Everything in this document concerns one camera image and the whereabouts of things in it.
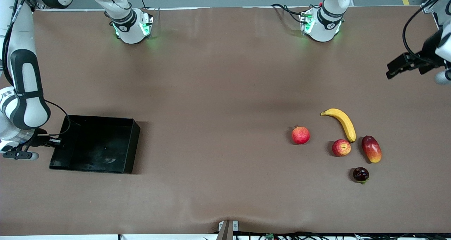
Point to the brown table mat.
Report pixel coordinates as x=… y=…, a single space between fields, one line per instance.
x=211 y=127

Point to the aluminium frame profile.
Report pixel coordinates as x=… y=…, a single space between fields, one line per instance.
x=431 y=4

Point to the red pomegranate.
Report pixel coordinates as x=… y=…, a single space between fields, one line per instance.
x=300 y=135

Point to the red yellow apple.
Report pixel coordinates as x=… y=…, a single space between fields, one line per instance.
x=341 y=148

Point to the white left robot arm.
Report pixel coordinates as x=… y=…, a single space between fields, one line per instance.
x=326 y=28

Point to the yellow banana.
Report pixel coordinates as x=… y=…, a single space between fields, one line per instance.
x=343 y=122

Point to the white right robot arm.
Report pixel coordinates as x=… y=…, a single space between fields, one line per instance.
x=26 y=92

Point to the black plastic tray box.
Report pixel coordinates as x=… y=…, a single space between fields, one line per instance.
x=98 y=145

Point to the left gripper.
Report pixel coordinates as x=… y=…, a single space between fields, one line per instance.
x=425 y=57

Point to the dark purple mangosteen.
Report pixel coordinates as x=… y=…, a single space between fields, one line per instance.
x=360 y=174

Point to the red yellow mango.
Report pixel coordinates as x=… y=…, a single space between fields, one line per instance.
x=371 y=149

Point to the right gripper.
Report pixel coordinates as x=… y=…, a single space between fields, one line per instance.
x=39 y=140

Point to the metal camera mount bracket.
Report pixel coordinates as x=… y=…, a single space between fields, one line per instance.
x=227 y=231

